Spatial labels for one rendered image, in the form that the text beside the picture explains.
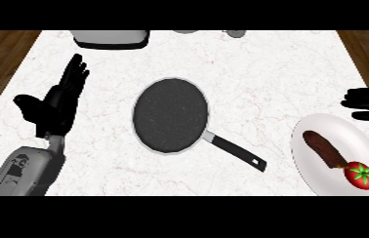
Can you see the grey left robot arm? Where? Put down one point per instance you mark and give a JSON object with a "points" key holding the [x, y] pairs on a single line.
{"points": [[28, 170]]}

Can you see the dark grey frying pan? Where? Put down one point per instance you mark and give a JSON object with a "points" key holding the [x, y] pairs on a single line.
{"points": [[172, 115]]}

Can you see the white plate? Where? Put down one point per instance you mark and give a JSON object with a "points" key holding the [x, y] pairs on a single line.
{"points": [[323, 131]]}

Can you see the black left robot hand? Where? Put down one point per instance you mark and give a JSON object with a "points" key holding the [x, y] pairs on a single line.
{"points": [[59, 108]]}

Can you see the grey curved object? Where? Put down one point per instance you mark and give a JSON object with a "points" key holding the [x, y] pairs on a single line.
{"points": [[185, 31]]}

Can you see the pale grey appliance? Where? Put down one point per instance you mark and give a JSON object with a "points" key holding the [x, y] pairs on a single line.
{"points": [[112, 39]]}

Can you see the small grey round object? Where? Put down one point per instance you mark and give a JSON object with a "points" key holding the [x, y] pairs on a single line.
{"points": [[236, 33]]}

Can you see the red tomato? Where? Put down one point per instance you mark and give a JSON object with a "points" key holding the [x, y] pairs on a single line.
{"points": [[358, 175]]}

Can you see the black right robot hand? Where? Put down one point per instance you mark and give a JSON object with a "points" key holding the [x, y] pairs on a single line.
{"points": [[358, 100]]}

